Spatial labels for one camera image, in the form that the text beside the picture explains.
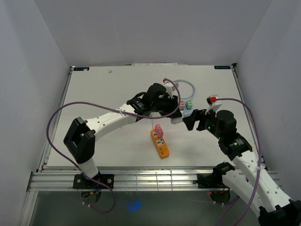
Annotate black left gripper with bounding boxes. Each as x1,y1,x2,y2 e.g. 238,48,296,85
150,94,182,119

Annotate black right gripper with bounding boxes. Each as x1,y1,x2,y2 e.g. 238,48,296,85
182,105,223,140

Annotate blue round power socket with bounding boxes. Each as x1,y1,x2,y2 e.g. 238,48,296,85
182,108,193,118

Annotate brown pink plug adapter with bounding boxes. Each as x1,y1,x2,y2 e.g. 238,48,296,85
179,100,186,111

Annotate green plug adapter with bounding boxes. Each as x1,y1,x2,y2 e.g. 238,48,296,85
186,100,193,110

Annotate pink square plug adapter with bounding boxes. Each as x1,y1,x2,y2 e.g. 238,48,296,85
155,124,164,138

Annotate orange power strip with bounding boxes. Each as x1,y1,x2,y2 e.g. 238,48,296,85
150,129,170,159

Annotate white cube charger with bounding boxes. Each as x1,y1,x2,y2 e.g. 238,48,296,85
171,117,183,125

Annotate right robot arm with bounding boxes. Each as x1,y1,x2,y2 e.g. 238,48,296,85
183,110,301,226

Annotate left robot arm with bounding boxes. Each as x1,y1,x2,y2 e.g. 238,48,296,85
63,79,182,188

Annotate papers at table back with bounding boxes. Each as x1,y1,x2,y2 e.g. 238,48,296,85
131,63,178,66

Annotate dark table corner label right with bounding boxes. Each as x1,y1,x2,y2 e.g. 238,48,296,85
214,65,231,70

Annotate dark table corner label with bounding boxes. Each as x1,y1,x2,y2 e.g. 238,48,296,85
73,67,90,71
214,65,231,70

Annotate dark table corner label left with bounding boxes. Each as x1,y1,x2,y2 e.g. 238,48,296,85
73,67,90,71

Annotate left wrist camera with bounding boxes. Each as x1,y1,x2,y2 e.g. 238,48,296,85
163,78,179,97

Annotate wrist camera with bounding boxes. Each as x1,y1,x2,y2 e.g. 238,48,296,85
163,78,179,97
205,95,222,114

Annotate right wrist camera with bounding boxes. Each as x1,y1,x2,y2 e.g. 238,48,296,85
205,95,222,114

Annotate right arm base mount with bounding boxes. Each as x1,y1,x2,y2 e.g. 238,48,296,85
192,173,229,189

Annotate aluminium front rail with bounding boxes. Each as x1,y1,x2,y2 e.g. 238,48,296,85
26,170,283,192

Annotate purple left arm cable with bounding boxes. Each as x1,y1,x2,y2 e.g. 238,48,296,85
46,79,182,214

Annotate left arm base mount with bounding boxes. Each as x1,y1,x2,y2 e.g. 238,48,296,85
72,173,115,189

